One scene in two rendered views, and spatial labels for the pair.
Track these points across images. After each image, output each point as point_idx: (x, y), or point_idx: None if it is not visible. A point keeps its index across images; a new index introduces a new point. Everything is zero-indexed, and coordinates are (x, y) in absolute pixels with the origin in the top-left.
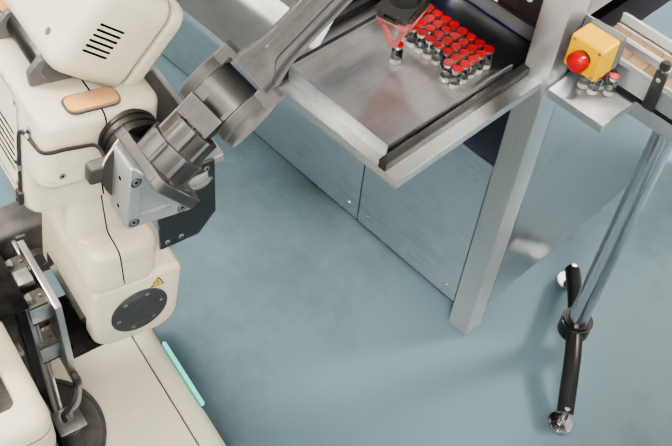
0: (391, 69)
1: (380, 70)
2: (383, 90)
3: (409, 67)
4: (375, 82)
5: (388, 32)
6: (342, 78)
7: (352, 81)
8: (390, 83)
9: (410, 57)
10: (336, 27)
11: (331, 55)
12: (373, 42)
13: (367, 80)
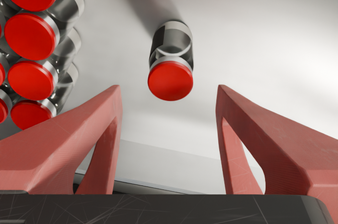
0: (216, 30)
1: (240, 56)
2: (337, 0)
3: None
4: (306, 41)
5: (246, 174)
6: (328, 119)
7: (330, 95)
8: None
9: (118, 8)
10: (150, 194)
11: (258, 171)
12: (139, 122)
13: (307, 65)
